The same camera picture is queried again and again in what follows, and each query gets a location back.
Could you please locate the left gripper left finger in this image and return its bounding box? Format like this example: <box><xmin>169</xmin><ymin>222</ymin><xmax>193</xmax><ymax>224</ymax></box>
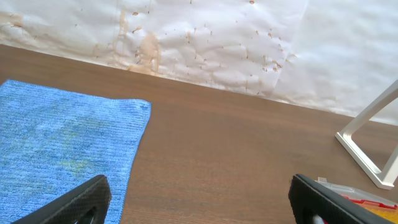
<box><xmin>11</xmin><ymin>174</ymin><xmax>113</xmax><ymax>224</ymax></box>

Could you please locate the red and yellow tip box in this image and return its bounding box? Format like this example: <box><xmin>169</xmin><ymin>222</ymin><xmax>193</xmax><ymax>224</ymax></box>
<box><xmin>316</xmin><ymin>176</ymin><xmax>398</xmax><ymax>224</ymax></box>

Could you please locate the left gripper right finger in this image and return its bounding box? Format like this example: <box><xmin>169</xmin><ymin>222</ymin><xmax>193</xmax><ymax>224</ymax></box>
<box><xmin>287</xmin><ymin>173</ymin><xmax>396</xmax><ymax>224</ymax></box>

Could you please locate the white and blue stand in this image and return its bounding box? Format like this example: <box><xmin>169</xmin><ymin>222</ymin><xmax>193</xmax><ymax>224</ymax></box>
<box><xmin>335</xmin><ymin>80</ymin><xmax>398</xmax><ymax>190</ymax></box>

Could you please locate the blue cloth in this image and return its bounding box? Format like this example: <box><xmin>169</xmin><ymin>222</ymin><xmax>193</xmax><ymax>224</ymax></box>
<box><xmin>0</xmin><ymin>79</ymin><xmax>152</xmax><ymax>224</ymax></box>

